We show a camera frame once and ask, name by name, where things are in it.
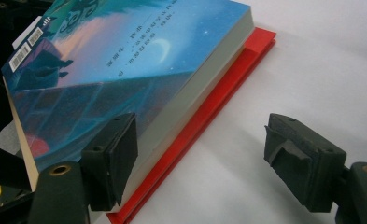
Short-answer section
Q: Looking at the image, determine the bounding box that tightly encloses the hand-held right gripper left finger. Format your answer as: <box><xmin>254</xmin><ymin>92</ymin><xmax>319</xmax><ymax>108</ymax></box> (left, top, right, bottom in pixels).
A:
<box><xmin>79</xmin><ymin>112</ymin><xmax>139</xmax><ymax>213</ymax></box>

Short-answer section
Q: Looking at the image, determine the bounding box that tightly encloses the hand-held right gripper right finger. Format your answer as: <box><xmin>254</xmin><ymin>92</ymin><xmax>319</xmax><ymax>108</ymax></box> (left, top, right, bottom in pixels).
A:
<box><xmin>263</xmin><ymin>113</ymin><xmax>347</xmax><ymax>214</ymax></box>

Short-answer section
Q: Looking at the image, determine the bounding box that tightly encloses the red hardcover book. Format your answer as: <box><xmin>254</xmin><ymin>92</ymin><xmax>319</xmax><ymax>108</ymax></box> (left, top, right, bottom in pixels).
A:
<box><xmin>106</xmin><ymin>26</ymin><xmax>277</xmax><ymax>224</ymax></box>

